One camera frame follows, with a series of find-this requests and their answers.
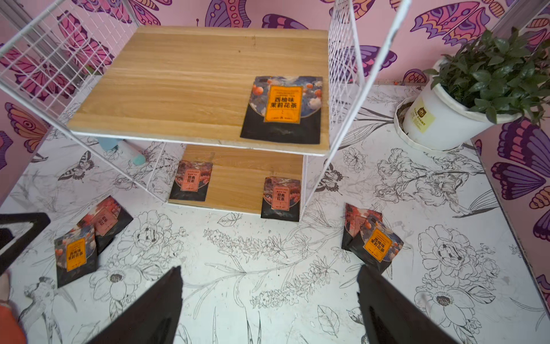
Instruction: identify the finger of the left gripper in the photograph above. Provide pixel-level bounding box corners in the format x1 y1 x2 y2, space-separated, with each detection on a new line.
1 212 51 275

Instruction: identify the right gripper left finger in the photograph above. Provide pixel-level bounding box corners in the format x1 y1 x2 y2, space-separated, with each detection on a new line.
90 267 183 343

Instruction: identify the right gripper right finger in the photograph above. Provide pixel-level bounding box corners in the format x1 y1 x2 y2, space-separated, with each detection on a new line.
357 265 456 343

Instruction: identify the orange tea bag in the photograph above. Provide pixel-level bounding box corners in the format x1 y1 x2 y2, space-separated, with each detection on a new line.
240 76 324 145
349 216 404 274
54 225 98 288

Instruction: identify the red tea bag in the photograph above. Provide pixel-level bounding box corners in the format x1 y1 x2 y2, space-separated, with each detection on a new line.
168 160 213 202
77 196 133 255
342 204 383 251
261 176 302 222

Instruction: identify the bottom wooden shelf board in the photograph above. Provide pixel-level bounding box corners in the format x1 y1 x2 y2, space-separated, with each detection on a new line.
168 145 303 214

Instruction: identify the wooden shelf board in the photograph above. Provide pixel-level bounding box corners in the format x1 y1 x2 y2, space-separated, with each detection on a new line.
168 145 303 214
67 26 329 156

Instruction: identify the middle wooden shelf board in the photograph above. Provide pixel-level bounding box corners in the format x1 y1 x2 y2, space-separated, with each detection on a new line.
67 26 329 156

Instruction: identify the green potted plant white pot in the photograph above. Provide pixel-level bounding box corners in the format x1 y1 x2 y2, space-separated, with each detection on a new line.
395 29 549 151

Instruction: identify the white wire shelf rack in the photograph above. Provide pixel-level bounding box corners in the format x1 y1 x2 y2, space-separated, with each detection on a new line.
0 0 413 220

